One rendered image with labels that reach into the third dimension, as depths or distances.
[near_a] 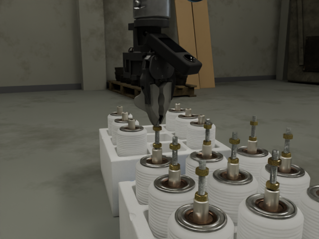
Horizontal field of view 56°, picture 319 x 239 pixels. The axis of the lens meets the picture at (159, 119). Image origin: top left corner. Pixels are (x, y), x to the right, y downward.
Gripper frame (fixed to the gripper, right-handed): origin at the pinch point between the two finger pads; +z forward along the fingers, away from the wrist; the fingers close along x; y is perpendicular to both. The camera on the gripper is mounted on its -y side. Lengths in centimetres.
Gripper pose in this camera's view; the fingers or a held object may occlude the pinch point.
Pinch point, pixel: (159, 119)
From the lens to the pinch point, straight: 63.1
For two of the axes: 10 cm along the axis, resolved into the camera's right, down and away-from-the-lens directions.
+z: 0.0, 9.8, 2.2
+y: -7.4, -1.5, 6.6
